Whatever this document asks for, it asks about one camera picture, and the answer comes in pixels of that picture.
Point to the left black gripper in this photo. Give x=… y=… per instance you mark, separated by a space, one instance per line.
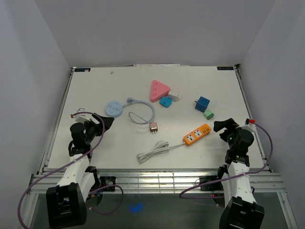
x=98 y=126

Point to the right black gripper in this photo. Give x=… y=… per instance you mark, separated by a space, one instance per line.
x=229 y=124

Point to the rose gold charger plug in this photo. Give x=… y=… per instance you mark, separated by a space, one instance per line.
x=153 y=127

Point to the cyan blue charger plug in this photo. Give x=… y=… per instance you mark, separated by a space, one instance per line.
x=165 y=102

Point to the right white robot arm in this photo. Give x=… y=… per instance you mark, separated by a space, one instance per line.
x=241 y=210

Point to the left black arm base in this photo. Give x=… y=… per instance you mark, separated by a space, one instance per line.
x=108 y=181

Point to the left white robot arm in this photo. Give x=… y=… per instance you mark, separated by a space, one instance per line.
x=66 y=201

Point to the green charger plug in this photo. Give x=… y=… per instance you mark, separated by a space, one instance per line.
x=208 y=114

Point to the white charger plug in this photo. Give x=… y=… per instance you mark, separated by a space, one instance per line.
x=173 y=96

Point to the round light blue power strip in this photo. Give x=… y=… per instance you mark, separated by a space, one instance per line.
x=114 y=109

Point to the dark blue cube socket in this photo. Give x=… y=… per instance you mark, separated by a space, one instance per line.
x=201 y=104

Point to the orange power strip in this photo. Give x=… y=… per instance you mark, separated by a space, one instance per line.
x=196 y=134

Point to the right blue corner label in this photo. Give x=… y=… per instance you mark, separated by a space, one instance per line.
x=225 y=68

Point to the blue corner label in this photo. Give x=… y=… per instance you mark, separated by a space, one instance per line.
x=82 y=69
x=225 y=68

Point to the left blue corner label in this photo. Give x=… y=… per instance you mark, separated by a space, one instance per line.
x=82 y=69

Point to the pink triangular power strip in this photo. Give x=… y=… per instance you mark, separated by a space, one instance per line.
x=158 y=90

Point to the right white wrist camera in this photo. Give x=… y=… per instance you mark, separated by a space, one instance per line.
x=249 y=125

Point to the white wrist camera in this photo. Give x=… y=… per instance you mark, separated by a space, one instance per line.
x=80 y=118
x=249 y=125

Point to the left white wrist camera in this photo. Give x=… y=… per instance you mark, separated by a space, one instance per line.
x=80 y=118

